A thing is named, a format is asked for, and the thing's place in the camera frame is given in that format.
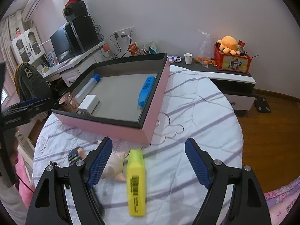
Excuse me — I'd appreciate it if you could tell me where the yellow cloth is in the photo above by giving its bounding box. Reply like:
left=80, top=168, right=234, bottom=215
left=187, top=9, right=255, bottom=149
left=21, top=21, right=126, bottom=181
left=13, top=63, right=24, bottom=94

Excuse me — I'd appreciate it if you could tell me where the pink pig toy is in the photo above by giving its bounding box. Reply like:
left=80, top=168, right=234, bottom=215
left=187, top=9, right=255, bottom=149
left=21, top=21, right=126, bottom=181
left=98, top=140, right=130, bottom=182

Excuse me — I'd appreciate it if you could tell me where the white glass-door cabinet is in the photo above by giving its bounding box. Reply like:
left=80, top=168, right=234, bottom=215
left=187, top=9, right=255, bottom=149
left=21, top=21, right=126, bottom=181
left=11, top=26, right=46, bottom=65

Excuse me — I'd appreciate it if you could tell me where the blue highlighter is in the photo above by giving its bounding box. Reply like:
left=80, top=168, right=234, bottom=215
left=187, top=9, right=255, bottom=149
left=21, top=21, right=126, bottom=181
left=137, top=76, right=156, bottom=107

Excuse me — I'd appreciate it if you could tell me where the blue and white package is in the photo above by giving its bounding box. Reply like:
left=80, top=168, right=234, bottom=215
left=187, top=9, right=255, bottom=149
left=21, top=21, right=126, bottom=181
left=47, top=53, right=58, bottom=67

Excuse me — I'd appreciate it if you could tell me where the clear tube with blue cap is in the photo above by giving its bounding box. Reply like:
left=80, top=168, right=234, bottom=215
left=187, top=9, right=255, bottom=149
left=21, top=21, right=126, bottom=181
left=74, top=74, right=101, bottom=99

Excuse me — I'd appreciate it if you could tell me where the purple floral bedding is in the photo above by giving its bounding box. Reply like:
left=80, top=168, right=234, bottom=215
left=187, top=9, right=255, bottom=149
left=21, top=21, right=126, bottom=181
left=262, top=178, right=300, bottom=225

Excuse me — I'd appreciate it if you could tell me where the brown jar with lid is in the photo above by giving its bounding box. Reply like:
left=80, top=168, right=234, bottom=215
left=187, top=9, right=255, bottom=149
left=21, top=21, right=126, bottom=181
left=58, top=93, right=81, bottom=113

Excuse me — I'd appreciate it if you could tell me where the white wall socket panel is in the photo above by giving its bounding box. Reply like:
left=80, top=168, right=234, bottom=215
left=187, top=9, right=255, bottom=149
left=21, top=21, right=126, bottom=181
left=113, top=27, right=136, bottom=38

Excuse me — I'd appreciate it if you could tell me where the grey skull-print garment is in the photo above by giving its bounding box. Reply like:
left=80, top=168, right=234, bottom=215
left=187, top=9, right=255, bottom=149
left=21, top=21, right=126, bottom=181
left=15, top=63, right=52, bottom=104

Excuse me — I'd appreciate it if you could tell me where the red toy box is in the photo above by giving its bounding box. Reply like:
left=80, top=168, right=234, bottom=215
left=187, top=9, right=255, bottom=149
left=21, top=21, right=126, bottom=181
left=214, top=44, right=252, bottom=74

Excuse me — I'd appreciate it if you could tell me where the yellow highlighter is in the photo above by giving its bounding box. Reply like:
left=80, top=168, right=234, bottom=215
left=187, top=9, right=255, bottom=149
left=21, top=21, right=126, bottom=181
left=127, top=149, right=147, bottom=217

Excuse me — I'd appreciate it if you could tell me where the pink box with black rim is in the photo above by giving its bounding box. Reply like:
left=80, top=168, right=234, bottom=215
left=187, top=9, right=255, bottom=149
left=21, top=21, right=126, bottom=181
left=51, top=53, right=171, bottom=144

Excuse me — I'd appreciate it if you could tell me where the low white and black cabinet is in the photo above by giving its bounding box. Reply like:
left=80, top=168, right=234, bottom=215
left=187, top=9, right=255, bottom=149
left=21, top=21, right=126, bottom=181
left=169, top=56, right=256, bottom=111

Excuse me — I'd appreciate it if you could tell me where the black computer tower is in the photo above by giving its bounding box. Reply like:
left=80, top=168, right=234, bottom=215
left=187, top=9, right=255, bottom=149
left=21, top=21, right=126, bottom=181
left=63, top=16, right=99, bottom=54

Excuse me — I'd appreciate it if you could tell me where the white desk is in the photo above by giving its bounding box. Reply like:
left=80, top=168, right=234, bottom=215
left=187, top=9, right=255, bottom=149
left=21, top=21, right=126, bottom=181
left=41, top=41, right=107, bottom=87

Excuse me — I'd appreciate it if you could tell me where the bottle with orange lid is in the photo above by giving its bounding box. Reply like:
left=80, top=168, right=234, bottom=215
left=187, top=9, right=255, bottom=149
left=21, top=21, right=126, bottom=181
left=102, top=44, right=112, bottom=59

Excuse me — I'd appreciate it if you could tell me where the black remote control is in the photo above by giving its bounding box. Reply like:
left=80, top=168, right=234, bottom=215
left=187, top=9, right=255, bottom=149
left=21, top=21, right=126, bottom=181
left=68, top=146, right=88, bottom=167

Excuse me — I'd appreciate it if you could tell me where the orange octopus plush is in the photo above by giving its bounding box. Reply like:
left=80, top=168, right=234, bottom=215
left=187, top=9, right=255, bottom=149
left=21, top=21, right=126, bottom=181
left=216, top=36, right=241, bottom=56

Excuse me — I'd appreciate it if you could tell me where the black power cable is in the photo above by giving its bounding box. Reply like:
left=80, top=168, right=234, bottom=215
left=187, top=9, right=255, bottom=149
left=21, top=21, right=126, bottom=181
left=110, top=34, right=132, bottom=59

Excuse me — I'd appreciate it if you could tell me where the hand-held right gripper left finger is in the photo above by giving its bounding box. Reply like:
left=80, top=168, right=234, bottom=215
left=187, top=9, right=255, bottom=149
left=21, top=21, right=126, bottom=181
left=25, top=137, right=113, bottom=225

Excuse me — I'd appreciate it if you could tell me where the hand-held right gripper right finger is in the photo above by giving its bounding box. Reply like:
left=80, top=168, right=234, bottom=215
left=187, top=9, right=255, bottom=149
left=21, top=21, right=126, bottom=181
left=185, top=138, right=272, bottom=225

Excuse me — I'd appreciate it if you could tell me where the orange snack bag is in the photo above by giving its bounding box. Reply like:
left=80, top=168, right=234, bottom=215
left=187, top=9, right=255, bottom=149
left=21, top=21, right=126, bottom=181
left=128, top=42, right=141, bottom=56

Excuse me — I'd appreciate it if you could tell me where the black speaker box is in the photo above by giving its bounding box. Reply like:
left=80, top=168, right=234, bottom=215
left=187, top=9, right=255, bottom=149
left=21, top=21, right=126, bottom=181
left=63, top=1, right=89, bottom=22

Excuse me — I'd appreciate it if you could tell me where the clear plastic bag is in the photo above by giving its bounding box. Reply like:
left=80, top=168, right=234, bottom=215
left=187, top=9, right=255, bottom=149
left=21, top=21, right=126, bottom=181
left=197, top=29, right=215, bottom=59

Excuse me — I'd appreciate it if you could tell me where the pile of small oranges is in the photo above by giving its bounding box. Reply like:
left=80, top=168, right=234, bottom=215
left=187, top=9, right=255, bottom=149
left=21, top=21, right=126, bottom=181
left=194, top=56, right=217, bottom=66

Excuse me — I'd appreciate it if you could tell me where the pale curtain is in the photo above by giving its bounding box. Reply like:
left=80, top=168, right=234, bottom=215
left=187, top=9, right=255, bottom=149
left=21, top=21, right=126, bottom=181
left=0, top=12, right=19, bottom=66

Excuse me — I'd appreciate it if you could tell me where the white air conditioner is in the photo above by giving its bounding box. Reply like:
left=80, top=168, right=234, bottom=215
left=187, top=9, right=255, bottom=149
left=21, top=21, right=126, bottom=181
left=22, top=0, right=46, bottom=20

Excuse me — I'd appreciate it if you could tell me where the white charger plug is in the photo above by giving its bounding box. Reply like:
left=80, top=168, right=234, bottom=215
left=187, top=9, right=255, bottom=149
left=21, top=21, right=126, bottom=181
left=78, top=95, right=100, bottom=116

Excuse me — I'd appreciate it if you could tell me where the black monitor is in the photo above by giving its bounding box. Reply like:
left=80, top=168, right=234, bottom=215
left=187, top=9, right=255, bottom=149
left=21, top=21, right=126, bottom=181
left=50, top=23, right=72, bottom=62

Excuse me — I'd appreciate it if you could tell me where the pink blanket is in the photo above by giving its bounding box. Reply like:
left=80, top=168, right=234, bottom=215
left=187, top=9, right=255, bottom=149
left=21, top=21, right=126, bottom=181
left=15, top=152, right=35, bottom=207

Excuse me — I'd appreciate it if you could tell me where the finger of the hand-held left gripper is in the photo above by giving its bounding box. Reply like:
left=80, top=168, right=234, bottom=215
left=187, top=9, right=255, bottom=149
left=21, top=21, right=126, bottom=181
left=20, top=97, right=55, bottom=110
left=0, top=105, right=51, bottom=128

